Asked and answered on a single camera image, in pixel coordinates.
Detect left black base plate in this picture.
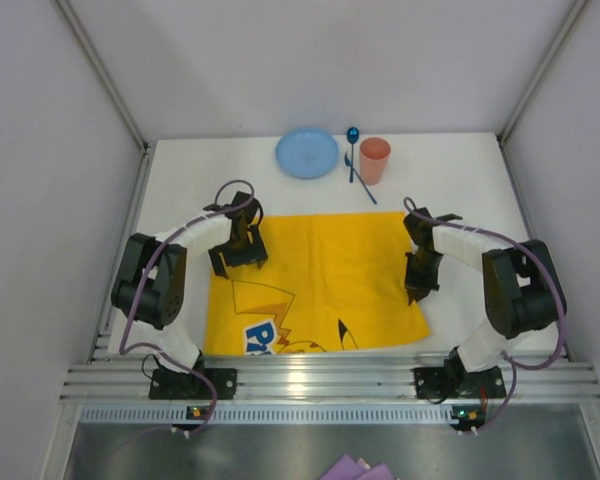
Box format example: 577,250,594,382
148,367,237,400

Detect aluminium mounting rail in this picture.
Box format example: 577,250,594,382
60,351,600,404

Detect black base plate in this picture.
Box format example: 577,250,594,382
148,367,237,400
413,367,507,403

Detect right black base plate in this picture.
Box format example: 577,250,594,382
413,367,507,403

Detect purple paper sheets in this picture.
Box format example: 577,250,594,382
319,454,396,480

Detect blue metallic fork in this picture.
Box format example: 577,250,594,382
344,154,378,205

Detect blue plastic plate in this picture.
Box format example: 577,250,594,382
274,128,339,180

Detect pink plastic cup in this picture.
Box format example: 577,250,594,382
359,137,391,186

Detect perforated cable duct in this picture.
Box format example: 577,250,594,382
79,404,486,426

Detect blue metallic spoon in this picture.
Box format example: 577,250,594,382
346,127,360,183

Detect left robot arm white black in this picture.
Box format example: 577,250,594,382
109,191,268,374

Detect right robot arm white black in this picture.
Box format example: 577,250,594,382
404,208,567,374

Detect yellow pikachu placemat cloth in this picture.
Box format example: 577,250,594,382
204,212,430,356

